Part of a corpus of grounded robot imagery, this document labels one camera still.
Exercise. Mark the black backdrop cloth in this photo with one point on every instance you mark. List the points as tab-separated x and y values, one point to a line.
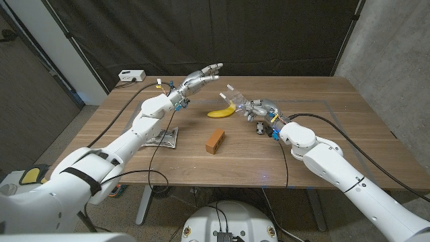
235	33

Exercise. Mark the small black hub box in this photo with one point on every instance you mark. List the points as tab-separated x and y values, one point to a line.
224	236

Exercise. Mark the yellow and black object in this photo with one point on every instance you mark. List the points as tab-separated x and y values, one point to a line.
32	174

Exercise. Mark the white flat platform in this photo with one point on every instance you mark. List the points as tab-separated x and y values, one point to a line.
10	176

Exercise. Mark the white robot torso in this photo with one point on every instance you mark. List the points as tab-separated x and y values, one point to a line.
231	218

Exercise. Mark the orange and teal object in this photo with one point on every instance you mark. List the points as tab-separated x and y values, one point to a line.
118	190

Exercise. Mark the brick-coloured toy block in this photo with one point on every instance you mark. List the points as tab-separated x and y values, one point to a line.
215	141

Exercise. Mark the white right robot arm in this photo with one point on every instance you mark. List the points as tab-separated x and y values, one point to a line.
322	161

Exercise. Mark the yellow toy banana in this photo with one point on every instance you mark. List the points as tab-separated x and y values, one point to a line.
220	114

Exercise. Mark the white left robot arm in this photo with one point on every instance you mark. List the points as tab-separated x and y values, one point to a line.
144	124

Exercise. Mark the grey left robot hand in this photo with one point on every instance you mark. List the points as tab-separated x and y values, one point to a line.
196	80

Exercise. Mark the silver toy car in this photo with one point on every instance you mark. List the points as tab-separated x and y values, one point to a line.
260	128

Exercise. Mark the white power strip box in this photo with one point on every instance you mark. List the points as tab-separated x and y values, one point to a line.
131	75

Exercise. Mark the silver foil packet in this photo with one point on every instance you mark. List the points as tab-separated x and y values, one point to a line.
166	139

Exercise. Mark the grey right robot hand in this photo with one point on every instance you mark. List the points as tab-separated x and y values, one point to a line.
263	107

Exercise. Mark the black backdrop stand pole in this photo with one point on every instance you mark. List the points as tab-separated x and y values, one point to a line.
77	50
346	37

